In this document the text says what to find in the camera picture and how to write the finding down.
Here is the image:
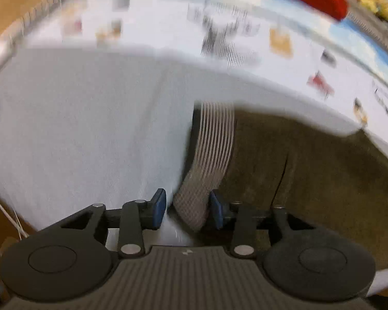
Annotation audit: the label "light blue patterned blanket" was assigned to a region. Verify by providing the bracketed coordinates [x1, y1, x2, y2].
[149, 0, 388, 83]

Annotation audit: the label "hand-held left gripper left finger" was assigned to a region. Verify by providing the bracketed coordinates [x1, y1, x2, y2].
[61, 189, 167, 259]

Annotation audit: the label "white cable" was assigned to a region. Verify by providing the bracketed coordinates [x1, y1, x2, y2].
[0, 181, 29, 238]

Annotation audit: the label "dark olive pants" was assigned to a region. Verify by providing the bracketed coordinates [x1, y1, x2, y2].
[173, 102, 388, 275]

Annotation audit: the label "deer printed bed sheet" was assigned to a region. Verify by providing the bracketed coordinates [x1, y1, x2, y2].
[0, 0, 388, 298]

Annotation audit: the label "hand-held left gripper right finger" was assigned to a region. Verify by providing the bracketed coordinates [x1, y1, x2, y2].
[210, 190, 314, 259]

